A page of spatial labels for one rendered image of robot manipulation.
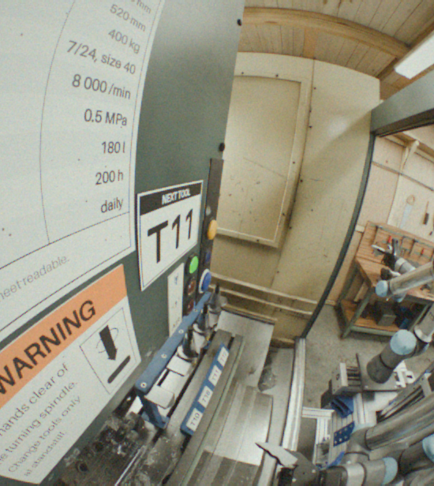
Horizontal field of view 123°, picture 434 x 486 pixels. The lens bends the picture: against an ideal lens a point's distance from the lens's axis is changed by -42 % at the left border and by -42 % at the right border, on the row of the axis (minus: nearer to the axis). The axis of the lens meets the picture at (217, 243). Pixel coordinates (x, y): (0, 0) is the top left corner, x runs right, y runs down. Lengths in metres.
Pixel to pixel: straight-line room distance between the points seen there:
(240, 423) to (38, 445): 0.95
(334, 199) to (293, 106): 0.45
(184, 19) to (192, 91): 0.06
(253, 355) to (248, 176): 0.95
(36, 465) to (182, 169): 0.25
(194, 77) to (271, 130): 0.79
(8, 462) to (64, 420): 0.05
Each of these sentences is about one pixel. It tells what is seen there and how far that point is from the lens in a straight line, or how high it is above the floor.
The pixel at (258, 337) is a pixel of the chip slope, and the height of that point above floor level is 0.81.
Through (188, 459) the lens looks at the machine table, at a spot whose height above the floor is 0.90.
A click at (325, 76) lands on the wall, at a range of 1.06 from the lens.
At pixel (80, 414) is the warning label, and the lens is 0.17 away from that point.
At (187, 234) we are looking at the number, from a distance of 0.20.
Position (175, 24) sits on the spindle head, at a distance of 0.16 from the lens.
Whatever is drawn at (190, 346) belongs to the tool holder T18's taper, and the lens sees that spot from 0.57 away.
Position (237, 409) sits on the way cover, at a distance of 1.08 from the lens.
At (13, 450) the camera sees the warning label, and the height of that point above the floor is 1.61.
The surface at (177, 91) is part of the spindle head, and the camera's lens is 0.15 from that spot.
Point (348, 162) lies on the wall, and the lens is 0.98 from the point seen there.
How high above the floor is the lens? 1.73
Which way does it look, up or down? 24 degrees down
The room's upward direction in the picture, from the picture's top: 8 degrees clockwise
